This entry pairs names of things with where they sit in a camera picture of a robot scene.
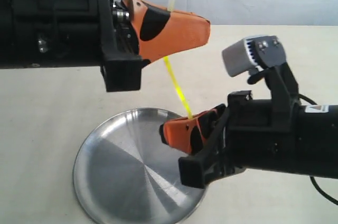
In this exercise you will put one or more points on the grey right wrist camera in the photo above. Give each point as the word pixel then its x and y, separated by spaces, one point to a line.
pixel 253 53

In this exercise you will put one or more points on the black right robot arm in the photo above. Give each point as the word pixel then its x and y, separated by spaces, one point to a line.
pixel 316 141

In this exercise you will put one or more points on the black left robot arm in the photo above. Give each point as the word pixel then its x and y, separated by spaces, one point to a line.
pixel 6 28

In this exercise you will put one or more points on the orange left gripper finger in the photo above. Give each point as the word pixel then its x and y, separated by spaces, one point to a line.
pixel 164 33

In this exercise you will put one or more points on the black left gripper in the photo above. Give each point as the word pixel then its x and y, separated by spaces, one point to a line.
pixel 79 33

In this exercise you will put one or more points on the round steel plate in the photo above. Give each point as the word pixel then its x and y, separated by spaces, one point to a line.
pixel 123 173

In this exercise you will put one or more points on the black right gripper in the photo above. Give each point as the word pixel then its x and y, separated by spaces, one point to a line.
pixel 247 134

